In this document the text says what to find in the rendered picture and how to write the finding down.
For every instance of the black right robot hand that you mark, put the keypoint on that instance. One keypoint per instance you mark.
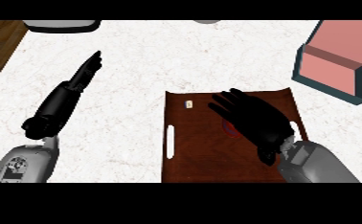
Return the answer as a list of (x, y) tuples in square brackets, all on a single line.
[(256, 119)]

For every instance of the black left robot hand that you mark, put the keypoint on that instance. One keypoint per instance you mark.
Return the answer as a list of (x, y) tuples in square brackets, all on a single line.
[(56, 106)]

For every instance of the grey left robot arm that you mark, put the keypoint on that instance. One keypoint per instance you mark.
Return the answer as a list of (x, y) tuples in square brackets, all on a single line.
[(28, 162)]

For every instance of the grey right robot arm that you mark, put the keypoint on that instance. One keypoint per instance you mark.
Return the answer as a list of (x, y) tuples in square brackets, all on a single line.
[(315, 164)]

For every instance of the red and blue can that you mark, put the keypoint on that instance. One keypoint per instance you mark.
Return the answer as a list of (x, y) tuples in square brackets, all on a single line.
[(229, 130)]

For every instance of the brown wooden tray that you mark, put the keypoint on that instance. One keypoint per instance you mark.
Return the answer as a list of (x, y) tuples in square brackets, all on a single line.
[(226, 138)]

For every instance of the pink and teal cardboard box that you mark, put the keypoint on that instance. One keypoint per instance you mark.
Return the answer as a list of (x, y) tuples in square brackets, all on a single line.
[(333, 62)]

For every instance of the small white tag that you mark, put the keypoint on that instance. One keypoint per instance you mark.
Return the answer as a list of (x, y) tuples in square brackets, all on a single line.
[(189, 104)]

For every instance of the brown wooden cabinet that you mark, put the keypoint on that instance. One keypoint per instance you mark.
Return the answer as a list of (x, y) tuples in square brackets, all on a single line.
[(9, 41)]

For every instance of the grey and black appliance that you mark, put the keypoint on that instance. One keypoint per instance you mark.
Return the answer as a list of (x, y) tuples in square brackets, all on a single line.
[(61, 26)]

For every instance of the grey round object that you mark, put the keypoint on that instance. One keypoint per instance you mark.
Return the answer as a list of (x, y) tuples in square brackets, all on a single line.
[(206, 21)]

